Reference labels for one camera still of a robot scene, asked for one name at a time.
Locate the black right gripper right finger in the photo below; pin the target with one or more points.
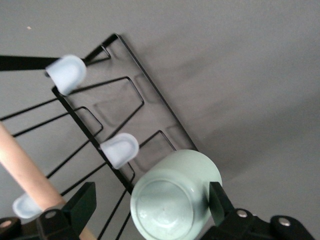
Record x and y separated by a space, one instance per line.
225 205

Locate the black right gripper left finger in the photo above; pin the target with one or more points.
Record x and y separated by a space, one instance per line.
75 210

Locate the pale green plastic cup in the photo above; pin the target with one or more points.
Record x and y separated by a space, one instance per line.
165 200

